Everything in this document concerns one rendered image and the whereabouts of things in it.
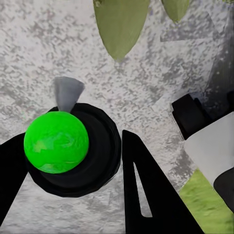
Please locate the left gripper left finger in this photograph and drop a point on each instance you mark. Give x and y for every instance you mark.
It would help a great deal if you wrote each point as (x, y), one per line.
(13, 171)

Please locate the insectifuge atomizer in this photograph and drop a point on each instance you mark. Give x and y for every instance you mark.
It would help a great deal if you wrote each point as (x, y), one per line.
(75, 148)

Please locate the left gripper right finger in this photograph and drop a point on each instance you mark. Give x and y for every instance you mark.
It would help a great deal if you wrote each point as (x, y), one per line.
(170, 214)

